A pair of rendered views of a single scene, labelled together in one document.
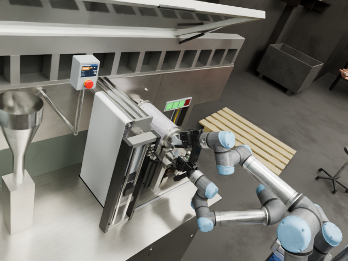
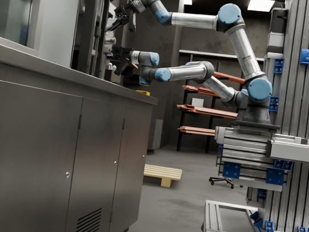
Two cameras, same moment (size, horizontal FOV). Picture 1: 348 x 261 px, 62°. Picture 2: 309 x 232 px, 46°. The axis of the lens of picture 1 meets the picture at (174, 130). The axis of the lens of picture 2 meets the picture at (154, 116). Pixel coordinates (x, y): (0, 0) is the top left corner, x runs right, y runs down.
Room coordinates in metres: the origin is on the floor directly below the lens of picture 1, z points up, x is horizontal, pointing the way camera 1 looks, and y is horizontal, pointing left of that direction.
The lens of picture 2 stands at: (-0.88, 0.38, 0.77)
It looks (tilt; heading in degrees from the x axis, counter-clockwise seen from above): 0 degrees down; 340
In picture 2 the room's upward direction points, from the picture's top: 8 degrees clockwise
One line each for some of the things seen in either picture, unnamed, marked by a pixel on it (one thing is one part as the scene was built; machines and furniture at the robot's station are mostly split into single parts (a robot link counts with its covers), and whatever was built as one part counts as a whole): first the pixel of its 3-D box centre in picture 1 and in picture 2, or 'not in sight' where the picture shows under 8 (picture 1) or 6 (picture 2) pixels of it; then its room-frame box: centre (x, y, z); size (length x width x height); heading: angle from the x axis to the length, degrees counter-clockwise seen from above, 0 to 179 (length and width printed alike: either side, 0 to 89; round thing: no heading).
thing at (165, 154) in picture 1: (161, 171); (104, 62); (1.21, -0.02, 1.05); 0.06 x 0.05 x 0.31; 55
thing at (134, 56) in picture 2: (196, 177); (135, 57); (1.20, -0.20, 1.11); 0.08 x 0.05 x 0.08; 145
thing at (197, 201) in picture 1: (200, 202); (147, 75); (1.14, -0.27, 1.01); 0.11 x 0.08 x 0.11; 18
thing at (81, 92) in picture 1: (78, 110); not in sight; (0.83, 0.34, 1.51); 0.02 x 0.02 x 0.20
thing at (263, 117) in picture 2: not in sight; (256, 114); (0.83, -0.82, 0.87); 0.15 x 0.15 x 0.10
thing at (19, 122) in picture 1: (19, 109); not in sight; (0.73, 0.49, 1.50); 0.14 x 0.14 x 0.06
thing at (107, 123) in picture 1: (98, 147); (48, 25); (1.07, 0.31, 1.17); 0.34 x 0.05 x 0.54; 55
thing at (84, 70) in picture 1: (85, 73); not in sight; (0.82, 0.33, 1.66); 0.07 x 0.07 x 0.10; 55
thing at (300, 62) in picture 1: (288, 69); (134, 133); (6.86, -1.95, 0.38); 1.12 x 0.91 x 0.76; 62
